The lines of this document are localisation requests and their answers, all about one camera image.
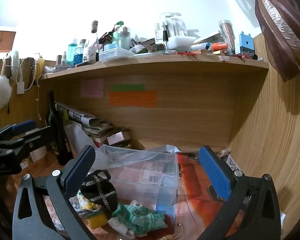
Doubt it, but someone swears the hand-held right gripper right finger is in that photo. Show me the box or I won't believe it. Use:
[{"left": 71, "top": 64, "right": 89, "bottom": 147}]
[{"left": 198, "top": 145, "right": 282, "bottom": 240}]

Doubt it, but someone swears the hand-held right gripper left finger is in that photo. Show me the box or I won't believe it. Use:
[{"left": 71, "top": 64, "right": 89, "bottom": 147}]
[{"left": 12, "top": 144, "right": 96, "bottom": 240}]

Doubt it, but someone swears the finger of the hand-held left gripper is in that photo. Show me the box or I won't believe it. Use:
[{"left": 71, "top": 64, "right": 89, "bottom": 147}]
[
  {"left": 0, "top": 119, "right": 37, "bottom": 143},
  {"left": 0, "top": 126, "right": 53, "bottom": 163}
]

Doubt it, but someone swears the black chain purse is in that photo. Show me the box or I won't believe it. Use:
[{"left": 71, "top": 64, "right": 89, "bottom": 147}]
[{"left": 79, "top": 169, "right": 117, "bottom": 212}]

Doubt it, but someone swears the clear plastic storage box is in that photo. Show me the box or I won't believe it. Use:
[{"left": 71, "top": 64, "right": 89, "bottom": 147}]
[{"left": 100, "top": 145, "right": 179, "bottom": 205}]

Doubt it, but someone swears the green white knitted cloth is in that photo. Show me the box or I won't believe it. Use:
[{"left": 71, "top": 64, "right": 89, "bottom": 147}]
[{"left": 112, "top": 200, "right": 168, "bottom": 237}]

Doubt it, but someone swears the orange printed magazine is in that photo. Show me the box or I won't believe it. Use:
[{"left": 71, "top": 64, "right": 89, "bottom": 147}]
[{"left": 176, "top": 152, "right": 245, "bottom": 240}]

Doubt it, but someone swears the dark wine bottle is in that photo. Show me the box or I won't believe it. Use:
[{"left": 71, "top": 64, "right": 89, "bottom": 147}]
[{"left": 45, "top": 90, "right": 74, "bottom": 166}]

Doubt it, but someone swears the white fluffy puff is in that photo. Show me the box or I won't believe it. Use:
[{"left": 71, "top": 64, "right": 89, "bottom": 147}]
[{"left": 0, "top": 75, "right": 12, "bottom": 110}]

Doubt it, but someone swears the stack of newspapers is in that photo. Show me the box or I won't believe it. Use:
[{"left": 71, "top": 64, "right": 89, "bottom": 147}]
[{"left": 54, "top": 101, "right": 115, "bottom": 147}]

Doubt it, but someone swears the yellow sponge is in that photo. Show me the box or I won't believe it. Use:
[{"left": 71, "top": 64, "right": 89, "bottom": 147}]
[{"left": 86, "top": 210, "right": 108, "bottom": 229}]

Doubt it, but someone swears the small pink cardboard box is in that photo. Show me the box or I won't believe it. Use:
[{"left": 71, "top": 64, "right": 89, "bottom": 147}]
[{"left": 107, "top": 131, "right": 131, "bottom": 146}]

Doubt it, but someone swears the clear plastic bag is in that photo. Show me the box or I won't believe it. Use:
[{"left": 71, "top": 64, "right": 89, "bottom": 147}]
[{"left": 96, "top": 144, "right": 183, "bottom": 170}]

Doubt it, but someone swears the dark patterned headband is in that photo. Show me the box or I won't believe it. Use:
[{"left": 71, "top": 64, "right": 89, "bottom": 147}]
[{"left": 24, "top": 57, "right": 37, "bottom": 91}]

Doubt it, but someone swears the white fluffy headband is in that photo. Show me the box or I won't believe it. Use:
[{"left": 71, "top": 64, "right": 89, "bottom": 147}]
[{"left": 9, "top": 50, "right": 21, "bottom": 82}]

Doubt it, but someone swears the white sock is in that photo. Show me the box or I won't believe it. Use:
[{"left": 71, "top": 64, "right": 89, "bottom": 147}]
[{"left": 107, "top": 217, "right": 136, "bottom": 239}]

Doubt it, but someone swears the wooden desk shelf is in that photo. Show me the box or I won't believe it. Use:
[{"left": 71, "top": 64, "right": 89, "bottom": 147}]
[{"left": 39, "top": 52, "right": 270, "bottom": 153}]

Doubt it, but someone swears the pink sticky note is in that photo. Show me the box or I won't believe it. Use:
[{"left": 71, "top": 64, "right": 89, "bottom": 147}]
[{"left": 80, "top": 79, "right": 104, "bottom": 98}]

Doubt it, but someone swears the teal liquid bottle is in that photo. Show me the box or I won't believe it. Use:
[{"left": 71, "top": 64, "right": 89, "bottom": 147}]
[{"left": 67, "top": 43, "right": 78, "bottom": 67}]

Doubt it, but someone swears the orange sticky note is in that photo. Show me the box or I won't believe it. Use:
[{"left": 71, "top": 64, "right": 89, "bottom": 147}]
[{"left": 109, "top": 91, "right": 157, "bottom": 108}]

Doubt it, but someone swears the blue beads jar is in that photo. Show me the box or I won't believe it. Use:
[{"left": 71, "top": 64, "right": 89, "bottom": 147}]
[{"left": 74, "top": 39, "right": 87, "bottom": 67}]

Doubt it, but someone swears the green sticky note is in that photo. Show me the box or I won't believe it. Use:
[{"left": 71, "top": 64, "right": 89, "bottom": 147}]
[{"left": 111, "top": 84, "right": 145, "bottom": 92}]

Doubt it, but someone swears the white printed mug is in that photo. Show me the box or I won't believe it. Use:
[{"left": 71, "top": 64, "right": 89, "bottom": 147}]
[{"left": 83, "top": 46, "right": 98, "bottom": 63}]

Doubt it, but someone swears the clear bottle with cork cap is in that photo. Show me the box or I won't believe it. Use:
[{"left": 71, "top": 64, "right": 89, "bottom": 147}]
[{"left": 90, "top": 20, "right": 100, "bottom": 53}]

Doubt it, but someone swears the white plastic lidded container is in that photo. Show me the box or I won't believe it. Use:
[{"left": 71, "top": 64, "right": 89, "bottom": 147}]
[{"left": 99, "top": 47, "right": 136, "bottom": 62}]

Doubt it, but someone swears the orange tube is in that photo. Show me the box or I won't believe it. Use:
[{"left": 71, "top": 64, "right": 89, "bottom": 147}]
[{"left": 207, "top": 42, "right": 228, "bottom": 52}]

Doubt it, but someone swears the blue plastic box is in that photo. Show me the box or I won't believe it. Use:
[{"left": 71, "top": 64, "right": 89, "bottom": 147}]
[{"left": 238, "top": 31, "right": 255, "bottom": 55}]

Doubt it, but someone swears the green pump bottle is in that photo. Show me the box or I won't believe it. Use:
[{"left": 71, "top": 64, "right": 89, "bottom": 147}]
[{"left": 112, "top": 21, "right": 124, "bottom": 45}]

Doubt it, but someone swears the pale green toner bottle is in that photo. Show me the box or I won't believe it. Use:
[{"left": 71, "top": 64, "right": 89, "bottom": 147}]
[{"left": 118, "top": 26, "right": 131, "bottom": 50}]

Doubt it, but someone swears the white rectangular tray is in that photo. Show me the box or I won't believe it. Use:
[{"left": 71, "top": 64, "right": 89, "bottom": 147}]
[{"left": 168, "top": 35, "right": 197, "bottom": 51}]

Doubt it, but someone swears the dark glass perfume bottle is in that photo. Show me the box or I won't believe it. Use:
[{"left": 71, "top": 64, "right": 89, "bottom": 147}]
[{"left": 130, "top": 38, "right": 143, "bottom": 54}]

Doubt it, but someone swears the black cap glass vial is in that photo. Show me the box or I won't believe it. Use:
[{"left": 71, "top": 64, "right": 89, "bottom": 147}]
[{"left": 162, "top": 30, "right": 170, "bottom": 55}]

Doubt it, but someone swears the clear cylinder jar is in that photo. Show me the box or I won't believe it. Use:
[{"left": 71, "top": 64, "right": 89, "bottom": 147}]
[{"left": 218, "top": 20, "right": 235, "bottom": 55}]

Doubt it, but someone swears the brown hanging bag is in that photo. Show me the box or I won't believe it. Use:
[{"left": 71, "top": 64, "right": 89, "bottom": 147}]
[{"left": 254, "top": 0, "right": 300, "bottom": 82}]

